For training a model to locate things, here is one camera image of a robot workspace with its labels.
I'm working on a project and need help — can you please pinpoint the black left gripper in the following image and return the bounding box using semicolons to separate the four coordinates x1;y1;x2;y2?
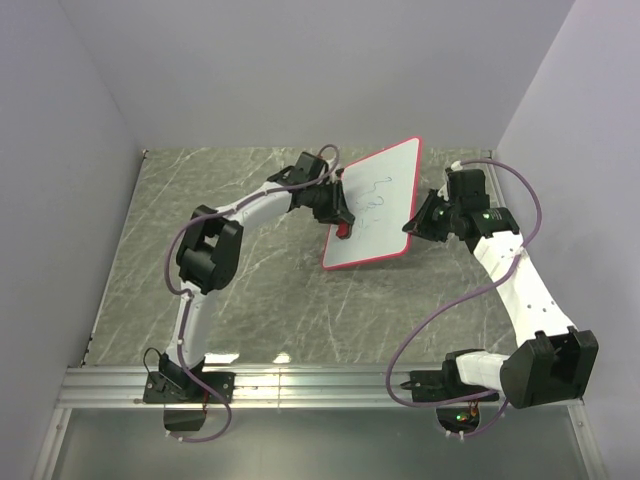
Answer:
307;180;355;228

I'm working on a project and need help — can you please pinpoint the red black whiteboard eraser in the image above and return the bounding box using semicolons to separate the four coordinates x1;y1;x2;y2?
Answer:
336;223;351;240

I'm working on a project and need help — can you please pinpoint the red framed whiteboard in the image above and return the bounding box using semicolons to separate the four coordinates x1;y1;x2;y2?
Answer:
322;137;422;270

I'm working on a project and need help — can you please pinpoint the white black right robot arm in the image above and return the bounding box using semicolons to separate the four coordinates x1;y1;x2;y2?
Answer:
403;162;599;409

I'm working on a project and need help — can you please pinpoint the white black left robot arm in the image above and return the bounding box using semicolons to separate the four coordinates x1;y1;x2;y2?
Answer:
159;144;355;402

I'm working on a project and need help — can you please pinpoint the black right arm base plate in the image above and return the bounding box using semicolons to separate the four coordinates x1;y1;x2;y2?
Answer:
400;370;481;403

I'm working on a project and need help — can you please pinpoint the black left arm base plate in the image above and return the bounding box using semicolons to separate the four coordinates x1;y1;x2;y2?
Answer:
143;372;235;404

